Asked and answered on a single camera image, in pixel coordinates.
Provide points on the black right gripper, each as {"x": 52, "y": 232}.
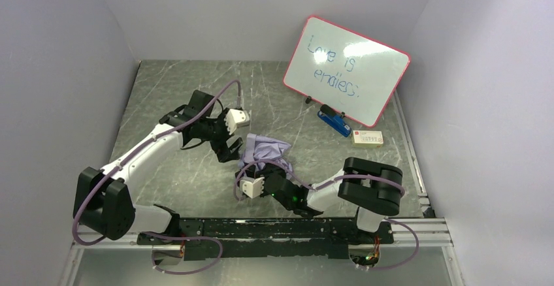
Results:
{"x": 266, "y": 180}

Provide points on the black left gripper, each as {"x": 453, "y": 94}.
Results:
{"x": 223, "y": 141}

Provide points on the lilac folding umbrella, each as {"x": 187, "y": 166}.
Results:
{"x": 264, "y": 148}

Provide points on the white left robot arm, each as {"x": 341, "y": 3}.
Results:
{"x": 106, "y": 198}

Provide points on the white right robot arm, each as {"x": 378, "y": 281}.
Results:
{"x": 374, "y": 188}

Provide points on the blue black stapler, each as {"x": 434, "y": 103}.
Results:
{"x": 334, "y": 120}

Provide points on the white staples box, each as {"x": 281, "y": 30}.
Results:
{"x": 370, "y": 139}

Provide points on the red framed whiteboard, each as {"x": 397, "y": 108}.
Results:
{"x": 349, "y": 72}

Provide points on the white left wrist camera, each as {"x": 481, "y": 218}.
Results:
{"x": 235, "y": 119}

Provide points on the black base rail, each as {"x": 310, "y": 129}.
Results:
{"x": 207, "y": 238}

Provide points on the aluminium frame rail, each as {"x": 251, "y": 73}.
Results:
{"x": 318, "y": 156}

